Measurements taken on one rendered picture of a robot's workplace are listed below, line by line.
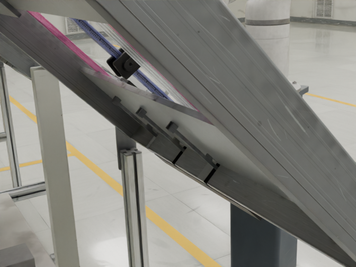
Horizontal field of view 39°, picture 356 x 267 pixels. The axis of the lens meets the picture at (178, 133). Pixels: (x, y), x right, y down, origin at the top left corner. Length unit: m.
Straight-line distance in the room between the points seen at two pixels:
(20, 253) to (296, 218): 0.38
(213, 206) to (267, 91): 1.97
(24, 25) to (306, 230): 0.62
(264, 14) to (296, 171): 0.97
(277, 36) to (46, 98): 0.62
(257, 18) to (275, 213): 0.74
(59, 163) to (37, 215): 1.06
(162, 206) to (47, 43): 1.47
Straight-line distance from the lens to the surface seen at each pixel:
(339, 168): 0.46
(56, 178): 1.37
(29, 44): 1.00
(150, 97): 0.75
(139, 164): 1.16
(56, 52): 1.02
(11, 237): 0.90
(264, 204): 0.76
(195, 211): 2.29
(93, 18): 0.55
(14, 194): 1.86
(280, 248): 1.54
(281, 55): 1.39
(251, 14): 1.38
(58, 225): 1.43
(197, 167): 0.90
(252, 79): 0.37
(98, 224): 2.25
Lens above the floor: 1.03
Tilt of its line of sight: 18 degrees down
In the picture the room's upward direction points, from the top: 2 degrees counter-clockwise
